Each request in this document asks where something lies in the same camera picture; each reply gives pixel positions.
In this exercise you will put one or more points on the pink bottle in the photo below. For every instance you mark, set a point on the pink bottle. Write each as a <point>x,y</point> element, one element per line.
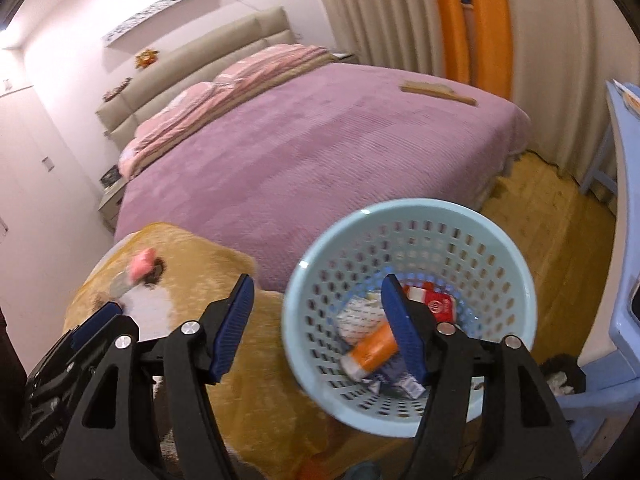
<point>142,262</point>

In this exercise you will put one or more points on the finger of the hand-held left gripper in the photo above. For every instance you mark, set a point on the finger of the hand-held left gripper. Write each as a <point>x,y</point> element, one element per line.
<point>97,320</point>

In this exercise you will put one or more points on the blue white milk carton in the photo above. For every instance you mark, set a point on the blue white milk carton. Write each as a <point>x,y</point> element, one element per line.
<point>400,382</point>

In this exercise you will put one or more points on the pink pillow white print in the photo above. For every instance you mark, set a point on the pink pillow white print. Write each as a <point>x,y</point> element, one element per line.
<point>195,95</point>

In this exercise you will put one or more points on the plain pink pillow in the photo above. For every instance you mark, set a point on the plain pink pillow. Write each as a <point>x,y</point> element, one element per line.
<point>260,62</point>

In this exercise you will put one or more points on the light blue plastic chair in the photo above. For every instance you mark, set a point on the light blue plastic chair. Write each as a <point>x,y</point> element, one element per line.
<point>627,320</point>

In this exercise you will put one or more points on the orange white tube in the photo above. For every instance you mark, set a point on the orange white tube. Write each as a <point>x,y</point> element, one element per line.
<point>372,350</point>

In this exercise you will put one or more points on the red white paper cup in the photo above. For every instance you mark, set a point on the red white paper cup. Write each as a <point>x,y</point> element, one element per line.
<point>440,305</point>

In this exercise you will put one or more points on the white book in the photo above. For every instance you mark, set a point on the white book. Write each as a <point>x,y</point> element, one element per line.
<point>627,97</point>

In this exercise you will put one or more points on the white patterned wall shelf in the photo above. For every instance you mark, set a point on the white patterned wall shelf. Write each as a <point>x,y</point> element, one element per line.
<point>160,7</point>

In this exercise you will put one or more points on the bed with purple cover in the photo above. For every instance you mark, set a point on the bed with purple cover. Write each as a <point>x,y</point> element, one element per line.
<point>325,160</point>

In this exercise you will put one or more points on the orange curtain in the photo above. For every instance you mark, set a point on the orange curtain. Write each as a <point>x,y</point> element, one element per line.
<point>492,25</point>
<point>447,25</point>

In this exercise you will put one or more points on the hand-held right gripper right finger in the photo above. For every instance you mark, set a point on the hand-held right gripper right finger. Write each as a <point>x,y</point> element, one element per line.
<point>400,330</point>

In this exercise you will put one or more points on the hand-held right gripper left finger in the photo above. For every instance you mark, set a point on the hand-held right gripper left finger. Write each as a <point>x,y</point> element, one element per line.
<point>230,330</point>

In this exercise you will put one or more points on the beige curtain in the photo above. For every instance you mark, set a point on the beige curtain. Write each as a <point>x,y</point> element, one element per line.
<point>375,10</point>
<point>560,60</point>

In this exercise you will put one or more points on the orange plush toy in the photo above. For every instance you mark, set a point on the orange plush toy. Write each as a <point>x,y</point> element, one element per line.
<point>146,58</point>

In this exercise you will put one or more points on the wooden brush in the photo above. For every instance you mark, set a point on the wooden brush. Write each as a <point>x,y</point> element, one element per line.
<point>437,92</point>

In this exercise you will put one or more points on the beige upholstered headboard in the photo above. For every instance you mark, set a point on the beige upholstered headboard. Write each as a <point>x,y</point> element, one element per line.
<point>200,55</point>

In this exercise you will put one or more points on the pink pillows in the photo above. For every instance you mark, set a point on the pink pillows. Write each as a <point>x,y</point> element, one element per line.
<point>150,145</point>

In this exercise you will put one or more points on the small patterned cloth item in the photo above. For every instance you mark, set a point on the small patterned cloth item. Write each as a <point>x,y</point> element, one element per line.
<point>117,89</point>

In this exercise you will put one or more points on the light blue plastic basket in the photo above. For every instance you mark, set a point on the light blue plastic basket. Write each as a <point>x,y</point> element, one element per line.
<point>410,207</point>

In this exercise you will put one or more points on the light blue plastic table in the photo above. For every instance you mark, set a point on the light blue plastic table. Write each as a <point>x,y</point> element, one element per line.
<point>622,160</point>

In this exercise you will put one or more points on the dark picture frame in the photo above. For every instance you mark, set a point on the dark picture frame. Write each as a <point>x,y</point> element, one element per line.
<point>110,175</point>

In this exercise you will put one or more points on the beige nightstand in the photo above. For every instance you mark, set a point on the beige nightstand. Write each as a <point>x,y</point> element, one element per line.
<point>111,205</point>

